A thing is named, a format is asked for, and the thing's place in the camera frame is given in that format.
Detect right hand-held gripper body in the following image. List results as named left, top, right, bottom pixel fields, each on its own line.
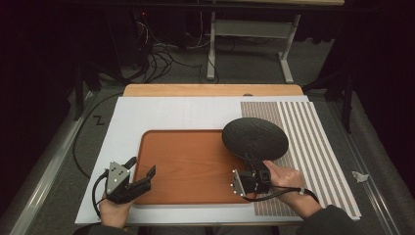
left=230, top=161, right=273, bottom=198

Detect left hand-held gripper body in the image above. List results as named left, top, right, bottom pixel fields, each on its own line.
left=105, top=161, right=153, bottom=206

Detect black textured plate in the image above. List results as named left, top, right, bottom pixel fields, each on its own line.
left=221, top=117, right=290, bottom=162

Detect brown wood-grain tray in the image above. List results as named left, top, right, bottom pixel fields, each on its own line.
left=132, top=128, right=258, bottom=206

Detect person's left hand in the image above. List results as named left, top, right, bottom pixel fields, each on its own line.
left=98, top=193, right=135, bottom=230

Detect person's right hand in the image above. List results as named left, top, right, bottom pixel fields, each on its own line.
left=262, top=159, right=308, bottom=207

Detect white board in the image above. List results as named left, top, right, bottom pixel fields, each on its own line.
left=74, top=95, right=362, bottom=226

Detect striped placemat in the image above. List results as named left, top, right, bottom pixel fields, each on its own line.
left=240, top=101, right=362, bottom=219

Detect wooden table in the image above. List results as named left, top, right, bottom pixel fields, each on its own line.
left=76, top=83, right=351, bottom=228

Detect black stand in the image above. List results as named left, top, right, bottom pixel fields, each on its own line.
left=302, top=67, right=357, bottom=134
left=71, top=60, right=103, bottom=122

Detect crumpled white paper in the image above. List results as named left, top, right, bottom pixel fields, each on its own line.
left=350, top=170, right=370, bottom=183

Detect left hand-held gripper cable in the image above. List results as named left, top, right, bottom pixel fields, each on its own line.
left=91, top=169, right=111, bottom=219

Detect hand-held gripper cable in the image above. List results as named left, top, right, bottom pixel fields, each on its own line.
left=242, top=184, right=321, bottom=205
left=91, top=169, right=111, bottom=219

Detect right hand-held gripper cable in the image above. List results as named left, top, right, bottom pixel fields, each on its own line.
left=242, top=184, right=321, bottom=205

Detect black floor cable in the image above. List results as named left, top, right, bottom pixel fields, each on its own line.
left=71, top=92, right=125, bottom=180

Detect metal floor rail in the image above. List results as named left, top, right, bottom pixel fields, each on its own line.
left=326, top=100, right=404, bottom=235
left=8, top=91, right=96, bottom=235

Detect bundle of cables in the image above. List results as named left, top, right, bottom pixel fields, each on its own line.
left=129, top=11, right=204, bottom=83

